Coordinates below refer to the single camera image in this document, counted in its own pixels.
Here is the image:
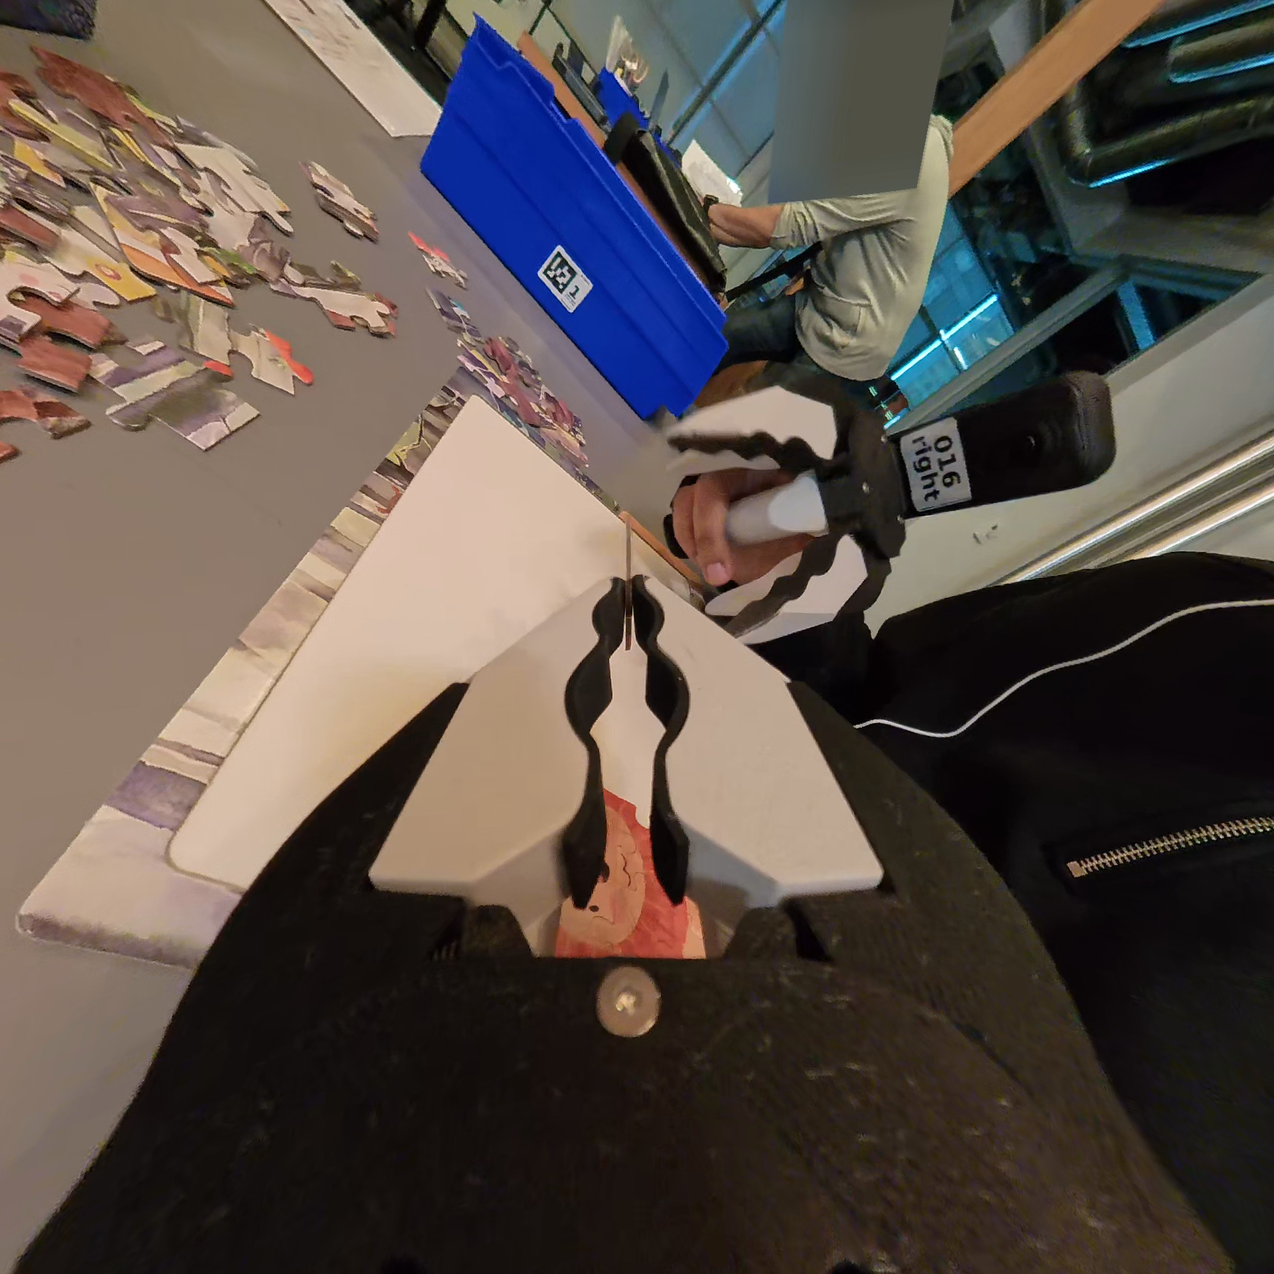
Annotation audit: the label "metal railing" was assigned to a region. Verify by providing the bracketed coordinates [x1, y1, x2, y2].
[995, 432, 1274, 588]

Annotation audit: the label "white paper sheet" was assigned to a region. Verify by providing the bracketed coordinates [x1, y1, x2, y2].
[261, 0, 446, 138]

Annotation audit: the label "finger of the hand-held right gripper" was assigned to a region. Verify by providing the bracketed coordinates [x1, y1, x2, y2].
[705, 537, 898, 646]
[664, 382, 855, 481]

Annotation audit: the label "assembled lion puzzle section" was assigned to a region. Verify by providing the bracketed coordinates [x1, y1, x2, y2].
[552, 789, 710, 958]

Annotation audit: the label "wooden beam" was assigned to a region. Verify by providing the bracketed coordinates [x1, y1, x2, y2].
[948, 0, 1166, 197]

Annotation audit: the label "pile of loose puzzle pieces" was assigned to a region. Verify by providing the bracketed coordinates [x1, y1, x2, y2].
[0, 44, 472, 467]

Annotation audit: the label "printed frame puzzle tray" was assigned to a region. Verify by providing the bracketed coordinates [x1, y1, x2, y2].
[15, 338, 717, 972]

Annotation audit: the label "person's right hand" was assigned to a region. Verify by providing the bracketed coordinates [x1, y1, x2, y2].
[664, 467, 798, 588]

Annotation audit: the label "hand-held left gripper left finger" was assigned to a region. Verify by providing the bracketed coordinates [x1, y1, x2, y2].
[369, 575, 633, 908]

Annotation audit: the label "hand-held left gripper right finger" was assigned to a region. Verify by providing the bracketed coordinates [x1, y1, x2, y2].
[631, 578, 886, 908]

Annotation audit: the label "blue plastic storage bin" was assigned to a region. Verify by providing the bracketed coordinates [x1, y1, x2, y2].
[419, 15, 733, 422]

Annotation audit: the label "metal ducts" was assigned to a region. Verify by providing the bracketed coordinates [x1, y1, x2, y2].
[1034, 0, 1274, 191]

